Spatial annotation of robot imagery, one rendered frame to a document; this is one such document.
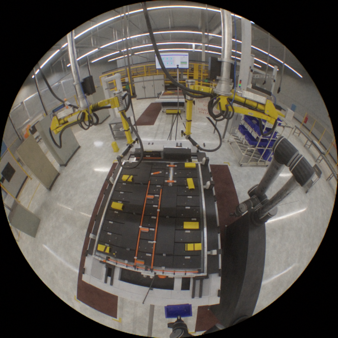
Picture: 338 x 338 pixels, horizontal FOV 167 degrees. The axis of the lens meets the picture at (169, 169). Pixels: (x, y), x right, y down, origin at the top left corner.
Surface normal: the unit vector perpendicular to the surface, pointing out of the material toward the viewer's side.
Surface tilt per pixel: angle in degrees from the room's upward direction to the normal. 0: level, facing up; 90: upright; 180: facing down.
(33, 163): 90
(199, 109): 90
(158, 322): 0
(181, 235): 0
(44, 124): 90
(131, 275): 0
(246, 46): 90
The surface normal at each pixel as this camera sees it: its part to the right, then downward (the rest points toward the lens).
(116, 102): 0.33, 0.69
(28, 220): 1.00, 0.03
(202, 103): -0.54, 0.65
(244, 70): -0.07, 0.75
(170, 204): -0.04, -0.66
